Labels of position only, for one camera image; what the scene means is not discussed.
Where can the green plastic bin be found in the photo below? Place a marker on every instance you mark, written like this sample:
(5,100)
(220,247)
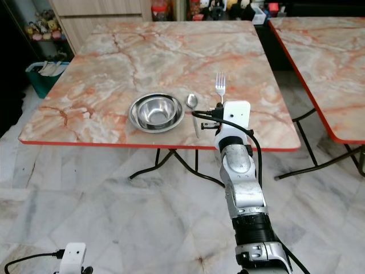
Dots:
(43,84)

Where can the stainless steel bowl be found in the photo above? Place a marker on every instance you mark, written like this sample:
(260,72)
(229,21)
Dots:
(155,112)

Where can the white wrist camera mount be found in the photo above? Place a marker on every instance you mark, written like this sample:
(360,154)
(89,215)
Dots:
(236,117)
(75,256)

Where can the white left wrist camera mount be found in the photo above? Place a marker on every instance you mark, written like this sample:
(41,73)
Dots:
(75,256)

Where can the light wooden cabinet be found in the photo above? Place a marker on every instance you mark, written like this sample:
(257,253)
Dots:
(102,20)

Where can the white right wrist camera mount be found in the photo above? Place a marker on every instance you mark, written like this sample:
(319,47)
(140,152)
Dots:
(236,117)

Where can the small plush toys group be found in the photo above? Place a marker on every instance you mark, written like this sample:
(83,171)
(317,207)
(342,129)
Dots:
(43,31)

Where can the silver metal fork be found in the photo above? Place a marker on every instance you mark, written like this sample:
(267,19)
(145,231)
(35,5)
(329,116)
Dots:
(220,84)

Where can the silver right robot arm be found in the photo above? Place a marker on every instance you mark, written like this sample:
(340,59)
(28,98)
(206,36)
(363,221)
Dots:
(248,188)

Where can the silver metal spoon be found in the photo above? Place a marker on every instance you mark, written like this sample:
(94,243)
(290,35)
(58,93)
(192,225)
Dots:
(191,101)

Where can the black and white plush toys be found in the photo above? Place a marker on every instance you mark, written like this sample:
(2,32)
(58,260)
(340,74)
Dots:
(225,8)

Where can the marble pattern folding table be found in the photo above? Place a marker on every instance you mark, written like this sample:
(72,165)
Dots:
(325,63)
(148,60)

